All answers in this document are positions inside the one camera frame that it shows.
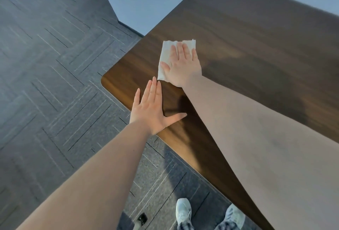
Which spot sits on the person's left hand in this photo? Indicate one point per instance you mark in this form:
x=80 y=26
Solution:
x=149 y=114

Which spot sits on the person's right hand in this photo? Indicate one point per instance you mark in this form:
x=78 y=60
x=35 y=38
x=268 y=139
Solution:
x=184 y=69

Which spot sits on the person's right middle finger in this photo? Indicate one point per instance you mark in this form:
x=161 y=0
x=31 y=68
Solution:
x=180 y=51

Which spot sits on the person's right little finger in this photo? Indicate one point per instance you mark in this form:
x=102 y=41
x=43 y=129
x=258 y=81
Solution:
x=195 y=56

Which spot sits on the person's right thumb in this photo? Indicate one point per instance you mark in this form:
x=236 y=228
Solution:
x=164 y=67

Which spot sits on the person's left thumb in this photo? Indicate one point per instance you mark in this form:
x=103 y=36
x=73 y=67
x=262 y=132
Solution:
x=176 y=117

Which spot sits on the person's left middle finger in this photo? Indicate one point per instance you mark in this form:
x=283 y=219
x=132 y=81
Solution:
x=152 y=89

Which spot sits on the person's left little finger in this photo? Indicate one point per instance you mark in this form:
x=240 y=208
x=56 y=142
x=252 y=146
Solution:
x=137 y=97

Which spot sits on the white paper towel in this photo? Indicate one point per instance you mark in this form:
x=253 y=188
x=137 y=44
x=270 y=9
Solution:
x=164 y=52

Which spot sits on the person's left forearm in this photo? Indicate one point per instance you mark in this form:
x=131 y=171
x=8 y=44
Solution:
x=100 y=179

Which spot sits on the person's right forearm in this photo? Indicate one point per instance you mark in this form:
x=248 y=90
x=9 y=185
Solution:
x=264 y=145

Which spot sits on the white left sneaker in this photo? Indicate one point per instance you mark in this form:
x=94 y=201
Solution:
x=183 y=210

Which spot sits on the white sneaker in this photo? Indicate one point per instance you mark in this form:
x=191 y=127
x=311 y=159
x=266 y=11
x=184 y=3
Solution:
x=183 y=210
x=234 y=215

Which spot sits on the white right sneaker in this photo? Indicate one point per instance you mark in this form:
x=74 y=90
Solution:
x=234 y=215

